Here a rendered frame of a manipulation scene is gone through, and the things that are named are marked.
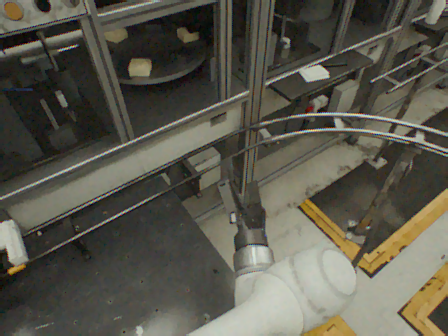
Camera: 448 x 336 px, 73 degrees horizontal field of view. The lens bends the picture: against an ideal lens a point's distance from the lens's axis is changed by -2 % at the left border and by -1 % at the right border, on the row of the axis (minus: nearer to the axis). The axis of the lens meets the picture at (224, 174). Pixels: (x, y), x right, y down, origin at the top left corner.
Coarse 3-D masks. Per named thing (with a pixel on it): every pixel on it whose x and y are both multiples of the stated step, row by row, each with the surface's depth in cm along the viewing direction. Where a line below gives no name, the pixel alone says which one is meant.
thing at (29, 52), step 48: (96, 0) 75; (240, 0) 99; (0, 48) 70; (48, 48) 76; (240, 48) 112; (0, 96) 76; (48, 96) 83; (96, 96) 91; (0, 144) 83; (48, 144) 92; (96, 144) 102
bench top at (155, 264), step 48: (144, 192) 122; (48, 240) 108; (96, 240) 108; (144, 240) 108; (192, 240) 108; (0, 288) 97; (48, 288) 97; (96, 288) 97; (144, 288) 97; (192, 288) 97
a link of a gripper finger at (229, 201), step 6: (222, 180) 68; (228, 180) 67; (222, 186) 67; (228, 186) 67; (222, 192) 67; (228, 192) 67; (228, 198) 67; (234, 198) 67; (228, 204) 67; (234, 204) 66; (228, 210) 67; (234, 210) 66; (228, 216) 67; (240, 216) 66
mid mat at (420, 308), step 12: (444, 264) 173; (432, 276) 168; (444, 276) 168; (420, 288) 164; (432, 288) 163; (444, 288) 163; (420, 300) 159; (432, 300) 159; (444, 300) 159; (408, 312) 155; (420, 312) 155; (432, 312) 155; (444, 312) 155; (408, 324) 152; (420, 324) 151; (432, 324) 151; (444, 324) 151
